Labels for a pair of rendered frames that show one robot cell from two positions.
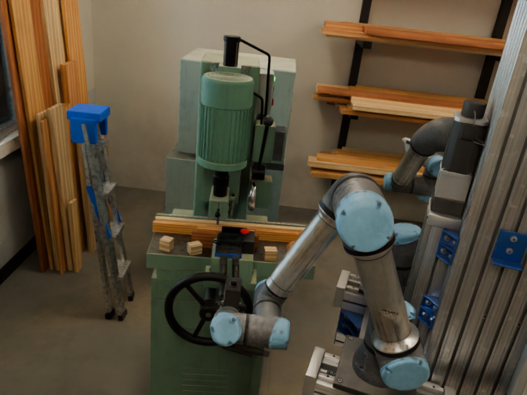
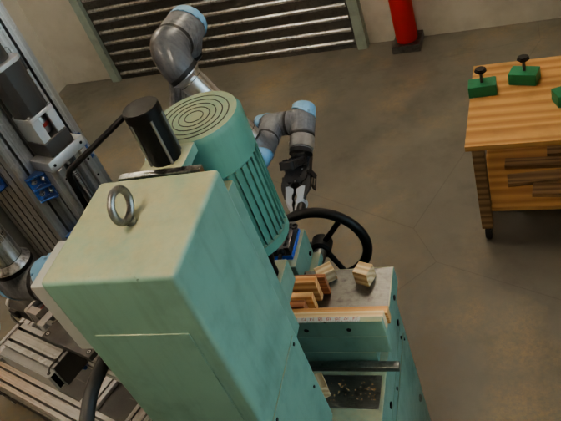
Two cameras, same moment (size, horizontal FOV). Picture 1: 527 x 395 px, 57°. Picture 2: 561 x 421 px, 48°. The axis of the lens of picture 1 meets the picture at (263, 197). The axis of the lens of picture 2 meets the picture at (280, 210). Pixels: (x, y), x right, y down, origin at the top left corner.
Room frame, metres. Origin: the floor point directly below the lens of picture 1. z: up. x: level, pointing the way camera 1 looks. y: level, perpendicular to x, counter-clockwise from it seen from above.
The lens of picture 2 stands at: (2.47, 0.75, 2.05)
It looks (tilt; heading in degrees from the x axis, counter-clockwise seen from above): 38 degrees down; 211
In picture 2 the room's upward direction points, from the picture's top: 22 degrees counter-clockwise
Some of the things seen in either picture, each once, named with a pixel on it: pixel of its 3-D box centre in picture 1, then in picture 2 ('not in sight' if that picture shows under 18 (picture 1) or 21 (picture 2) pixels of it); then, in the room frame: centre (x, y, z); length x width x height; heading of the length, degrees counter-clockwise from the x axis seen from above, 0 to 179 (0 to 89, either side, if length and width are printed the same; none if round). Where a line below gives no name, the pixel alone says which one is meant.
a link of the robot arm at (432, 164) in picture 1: (435, 164); not in sight; (1.83, -0.66, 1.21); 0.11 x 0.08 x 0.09; 178
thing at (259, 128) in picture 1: (263, 141); not in sight; (1.85, 0.02, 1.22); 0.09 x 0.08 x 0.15; 4
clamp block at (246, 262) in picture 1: (231, 260); (280, 260); (1.44, 0.08, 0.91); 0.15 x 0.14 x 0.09; 94
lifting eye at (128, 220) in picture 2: not in sight; (121, 206); (1.92, 0.18, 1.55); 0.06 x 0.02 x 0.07; 4
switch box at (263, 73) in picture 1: (264, 91); (83, 295); (1.96, 0.04, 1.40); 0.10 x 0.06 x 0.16; 4
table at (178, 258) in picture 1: (231, 258); (278, 296); (1.52, 0.09, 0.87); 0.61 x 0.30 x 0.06; 94
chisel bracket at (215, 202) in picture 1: (219, 203); (271, 295); (1.65, 0.16, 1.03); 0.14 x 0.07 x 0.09; 4
